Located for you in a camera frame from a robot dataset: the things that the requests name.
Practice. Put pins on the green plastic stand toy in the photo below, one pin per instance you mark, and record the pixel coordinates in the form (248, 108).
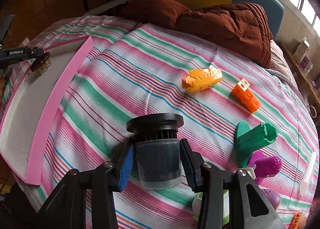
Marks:
(248, 140)

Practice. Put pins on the purple box on shelf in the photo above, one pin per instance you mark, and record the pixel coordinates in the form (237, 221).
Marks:
(306, 64)

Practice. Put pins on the white box on shelf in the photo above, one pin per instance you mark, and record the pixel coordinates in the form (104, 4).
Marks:
(301, 50)

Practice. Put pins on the pink rimmed white tray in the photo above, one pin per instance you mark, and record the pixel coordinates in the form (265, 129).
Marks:
(28, 117)

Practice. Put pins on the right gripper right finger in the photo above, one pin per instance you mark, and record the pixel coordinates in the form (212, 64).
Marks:
(206, 178)

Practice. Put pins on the magenta perforated dome toy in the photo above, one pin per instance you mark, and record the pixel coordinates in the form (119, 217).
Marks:
(264, 167)

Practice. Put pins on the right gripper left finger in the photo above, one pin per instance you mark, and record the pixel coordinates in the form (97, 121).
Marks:
(111, 176)

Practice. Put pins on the wooden side shelf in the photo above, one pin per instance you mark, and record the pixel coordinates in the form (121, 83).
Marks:
(304, 81)

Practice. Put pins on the green white round toy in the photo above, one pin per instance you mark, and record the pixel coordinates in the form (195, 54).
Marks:
(196, 206)

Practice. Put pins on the lilac egg-shaped toy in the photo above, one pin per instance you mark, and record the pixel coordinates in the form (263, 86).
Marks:
(273, 197)

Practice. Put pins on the white plastic tube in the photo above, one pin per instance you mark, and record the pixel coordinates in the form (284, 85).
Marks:
(303, 187)

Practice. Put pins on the dark brown fluted lid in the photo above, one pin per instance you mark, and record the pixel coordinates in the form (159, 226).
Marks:
(41, 64)

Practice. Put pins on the orange ribbed plastic piece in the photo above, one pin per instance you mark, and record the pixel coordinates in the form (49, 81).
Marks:
(298, 221)

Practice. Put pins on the black lidded clear jar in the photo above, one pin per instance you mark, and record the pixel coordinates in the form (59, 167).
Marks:
(157, 149)

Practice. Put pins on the yellow plastic toy shell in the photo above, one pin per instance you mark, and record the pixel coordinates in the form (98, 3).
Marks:
(201, 79)

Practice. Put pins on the orange plastic block toy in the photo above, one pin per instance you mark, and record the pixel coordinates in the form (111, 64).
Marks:
(245, 96)

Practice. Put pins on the white pillow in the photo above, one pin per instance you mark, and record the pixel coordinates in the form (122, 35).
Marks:
(278, 62)

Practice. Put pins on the striped bed sheet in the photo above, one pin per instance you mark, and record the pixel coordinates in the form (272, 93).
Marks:
(135, 70)

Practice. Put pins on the brown quilted blanket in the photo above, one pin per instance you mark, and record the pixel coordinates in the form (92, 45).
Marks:
(241, 27)

